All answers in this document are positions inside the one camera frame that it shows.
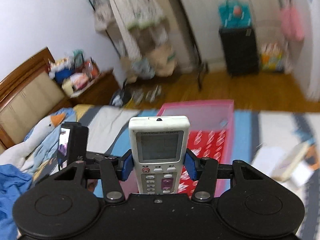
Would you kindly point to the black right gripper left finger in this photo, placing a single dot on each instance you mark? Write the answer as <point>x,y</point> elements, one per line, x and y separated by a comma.
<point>112,171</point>

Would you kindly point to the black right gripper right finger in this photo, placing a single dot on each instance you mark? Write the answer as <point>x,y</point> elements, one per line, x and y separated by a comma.
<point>204,171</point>

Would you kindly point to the pink cardboard box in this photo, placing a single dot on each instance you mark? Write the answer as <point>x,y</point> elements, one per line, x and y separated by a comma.
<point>211,115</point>

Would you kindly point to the white universal AC remote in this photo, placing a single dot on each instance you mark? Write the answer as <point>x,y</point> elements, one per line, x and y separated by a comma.
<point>158,145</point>

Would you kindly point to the red glasses-print bag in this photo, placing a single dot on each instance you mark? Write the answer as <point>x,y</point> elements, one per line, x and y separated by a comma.
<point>204,145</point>

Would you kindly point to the black bag on floor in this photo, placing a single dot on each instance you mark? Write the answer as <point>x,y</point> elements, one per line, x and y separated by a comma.
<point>121,97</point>

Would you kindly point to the grey white sneaker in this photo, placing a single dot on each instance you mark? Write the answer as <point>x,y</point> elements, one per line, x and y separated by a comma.
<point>138,96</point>
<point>152,95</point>

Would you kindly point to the wooden nightstand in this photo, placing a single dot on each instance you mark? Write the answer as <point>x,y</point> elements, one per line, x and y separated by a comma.
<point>99,92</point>

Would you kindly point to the striped blue white bedsheet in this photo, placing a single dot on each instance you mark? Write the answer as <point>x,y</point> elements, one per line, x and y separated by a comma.
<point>261,138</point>

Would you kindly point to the white goose plush toy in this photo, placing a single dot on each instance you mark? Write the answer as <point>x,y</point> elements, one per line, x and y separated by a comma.
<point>17,154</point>

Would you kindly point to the blue clothing on bed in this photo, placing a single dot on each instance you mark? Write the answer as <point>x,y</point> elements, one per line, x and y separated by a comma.
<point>14,183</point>

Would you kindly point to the white printed plastic bag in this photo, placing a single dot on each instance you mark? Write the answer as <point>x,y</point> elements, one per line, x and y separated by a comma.
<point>143,69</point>

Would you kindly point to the wooden bed headboard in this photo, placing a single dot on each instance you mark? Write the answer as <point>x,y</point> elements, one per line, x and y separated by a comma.
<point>28,94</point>

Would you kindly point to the brown paper bag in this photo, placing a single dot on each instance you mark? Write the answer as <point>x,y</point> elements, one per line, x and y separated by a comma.
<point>163,60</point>

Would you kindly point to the black hard-shell suitcase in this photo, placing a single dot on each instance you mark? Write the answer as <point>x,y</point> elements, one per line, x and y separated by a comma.
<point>240,50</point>

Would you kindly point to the colourful cartoon gift bag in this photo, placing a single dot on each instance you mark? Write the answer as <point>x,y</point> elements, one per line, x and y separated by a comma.
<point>271,58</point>

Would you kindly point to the black metal clothes rack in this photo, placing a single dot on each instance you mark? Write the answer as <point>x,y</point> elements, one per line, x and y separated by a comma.
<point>136,27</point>

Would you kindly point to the teal bag on suitcase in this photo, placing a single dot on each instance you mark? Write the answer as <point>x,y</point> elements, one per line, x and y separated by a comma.
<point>235,14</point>

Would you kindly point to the pink paper gift bag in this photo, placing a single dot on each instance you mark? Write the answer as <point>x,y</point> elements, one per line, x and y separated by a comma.
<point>290,24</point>

